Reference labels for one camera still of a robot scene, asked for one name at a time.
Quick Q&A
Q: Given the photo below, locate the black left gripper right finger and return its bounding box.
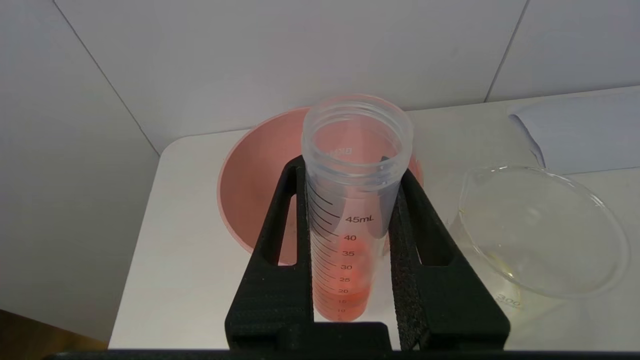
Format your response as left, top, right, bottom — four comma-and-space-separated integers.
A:
387, 167, 511, 351

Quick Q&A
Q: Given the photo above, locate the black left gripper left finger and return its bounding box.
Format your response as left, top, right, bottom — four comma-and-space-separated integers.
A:
225, 155, 316, 351

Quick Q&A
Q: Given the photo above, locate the test tube with red pigment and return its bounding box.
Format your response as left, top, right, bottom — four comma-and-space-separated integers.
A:
301, 94, 415, 322

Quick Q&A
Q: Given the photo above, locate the clear glass beaker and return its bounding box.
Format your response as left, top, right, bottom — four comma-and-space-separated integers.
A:
447, 165, 631, 321

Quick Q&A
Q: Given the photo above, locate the pink plastic bowl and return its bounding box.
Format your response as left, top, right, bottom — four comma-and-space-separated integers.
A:
216, 106, 425, 266

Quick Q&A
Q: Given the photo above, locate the white paper sheet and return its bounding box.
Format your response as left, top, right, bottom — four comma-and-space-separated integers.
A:
507, 92, 640, 176

